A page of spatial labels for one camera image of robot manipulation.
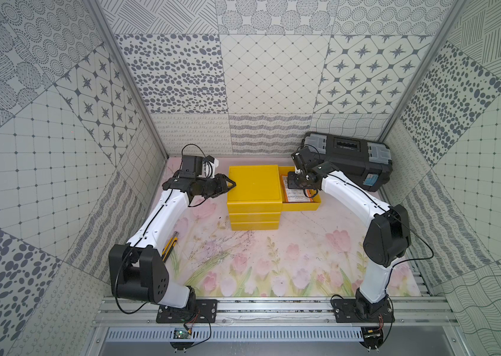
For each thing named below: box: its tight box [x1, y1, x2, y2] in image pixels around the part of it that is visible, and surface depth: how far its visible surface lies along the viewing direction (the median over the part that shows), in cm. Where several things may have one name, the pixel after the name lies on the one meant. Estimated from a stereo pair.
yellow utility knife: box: [161, 231, 179, 264], surface depth 90 cm
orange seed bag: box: [280, 174, 314, 203], surface depth 87 cm
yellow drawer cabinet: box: [226, 164, 283, 231], surface depth 84 cm
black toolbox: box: [301, 132, 393, 193], surface depth 101 cm
